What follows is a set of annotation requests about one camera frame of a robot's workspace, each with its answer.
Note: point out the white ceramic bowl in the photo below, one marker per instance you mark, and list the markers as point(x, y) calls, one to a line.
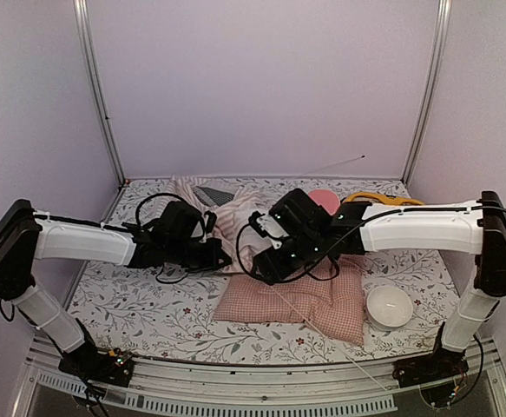
point(388, 308)

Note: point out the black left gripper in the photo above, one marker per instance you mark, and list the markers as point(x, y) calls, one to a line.
point(213, 261)

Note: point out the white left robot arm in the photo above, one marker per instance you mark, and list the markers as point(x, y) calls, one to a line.
point(181, 236)

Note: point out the right aluminium corner post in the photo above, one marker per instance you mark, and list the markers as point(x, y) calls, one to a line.
point(423, 116)

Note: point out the floral tablecloth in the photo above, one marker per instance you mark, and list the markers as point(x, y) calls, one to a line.
point(167, 314)

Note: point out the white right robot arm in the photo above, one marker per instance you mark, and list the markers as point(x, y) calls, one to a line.
point(302, 234)

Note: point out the white tent pole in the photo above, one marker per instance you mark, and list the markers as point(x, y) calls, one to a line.
point(330, 339)

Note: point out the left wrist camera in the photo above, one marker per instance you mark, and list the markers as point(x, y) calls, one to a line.
point(207, 223)

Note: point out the pink round pet bowl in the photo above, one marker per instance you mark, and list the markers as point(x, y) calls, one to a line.
point(326, 199)

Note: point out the aluminium corner post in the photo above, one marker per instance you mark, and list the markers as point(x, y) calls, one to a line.
point(81, 9)
point(423, 116)

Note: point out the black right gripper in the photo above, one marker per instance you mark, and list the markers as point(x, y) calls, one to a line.
point(272, 271)

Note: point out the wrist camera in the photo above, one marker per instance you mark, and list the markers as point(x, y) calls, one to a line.
point(207, 223)
point(267, 227)

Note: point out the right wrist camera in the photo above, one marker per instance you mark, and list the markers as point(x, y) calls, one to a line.
point(267, 227)

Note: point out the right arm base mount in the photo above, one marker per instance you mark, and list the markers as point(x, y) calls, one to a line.
point(429, 367)

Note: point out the yellow double bowl stand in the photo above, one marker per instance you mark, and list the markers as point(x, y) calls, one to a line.
point(390, 200)

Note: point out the left aluminium corner post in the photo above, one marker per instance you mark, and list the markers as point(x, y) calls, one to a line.
point(81, 9)

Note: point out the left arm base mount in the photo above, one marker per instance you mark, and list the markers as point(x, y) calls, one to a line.
point(115, 367)

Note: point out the pink gingham cushion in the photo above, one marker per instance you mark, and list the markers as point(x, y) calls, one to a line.
point(332, 306)

